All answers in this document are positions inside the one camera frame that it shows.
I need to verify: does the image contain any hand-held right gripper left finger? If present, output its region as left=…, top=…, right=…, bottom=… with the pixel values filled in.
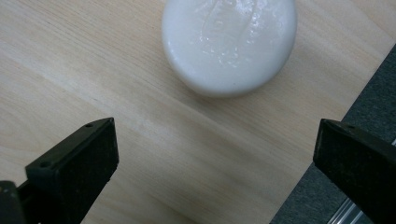
left=17, top=117, right=120, bottom=224

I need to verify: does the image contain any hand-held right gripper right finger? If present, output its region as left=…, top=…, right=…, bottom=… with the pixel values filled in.
left=313, top=118, right=396, bottom=224

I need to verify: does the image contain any silver metal rail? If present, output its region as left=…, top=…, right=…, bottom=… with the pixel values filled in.
left=326, top=197, right=372, bottom=224

